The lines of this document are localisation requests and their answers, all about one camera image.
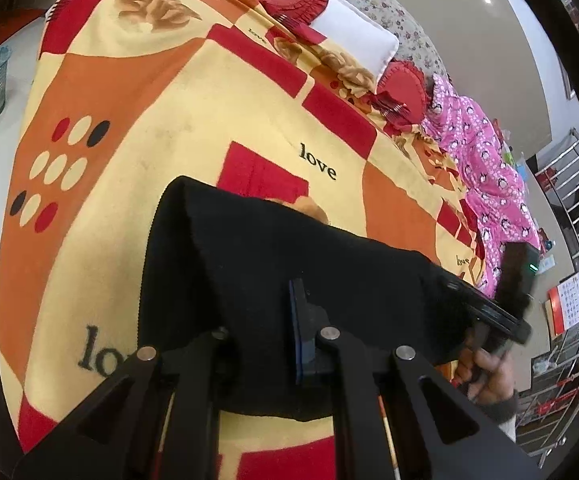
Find black knit pants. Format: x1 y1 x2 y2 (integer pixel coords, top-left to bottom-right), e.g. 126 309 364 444
136 174 476 424

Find white sleeve right forearm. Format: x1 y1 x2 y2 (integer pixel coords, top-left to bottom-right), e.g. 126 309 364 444
479 391 519 442

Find person right hand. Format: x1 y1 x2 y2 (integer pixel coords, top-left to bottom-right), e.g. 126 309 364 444
454 348 515 405

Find red white calendar board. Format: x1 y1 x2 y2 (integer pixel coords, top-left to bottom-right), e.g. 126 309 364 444
547 272 579 337

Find steel stair railing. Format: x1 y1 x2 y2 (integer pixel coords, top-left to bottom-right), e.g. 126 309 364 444
513 131 579 463

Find pink penguin quilt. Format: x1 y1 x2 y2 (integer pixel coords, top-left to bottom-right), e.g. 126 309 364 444
422 75 540 296

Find right red ruffled cushion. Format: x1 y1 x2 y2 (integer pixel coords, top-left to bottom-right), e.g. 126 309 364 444
373 61 429 136

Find white pillow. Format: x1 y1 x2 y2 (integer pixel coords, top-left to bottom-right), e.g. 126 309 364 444
310 0 399 84

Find red orange love blanket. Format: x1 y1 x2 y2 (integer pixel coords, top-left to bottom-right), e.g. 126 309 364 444
0 0 485 479

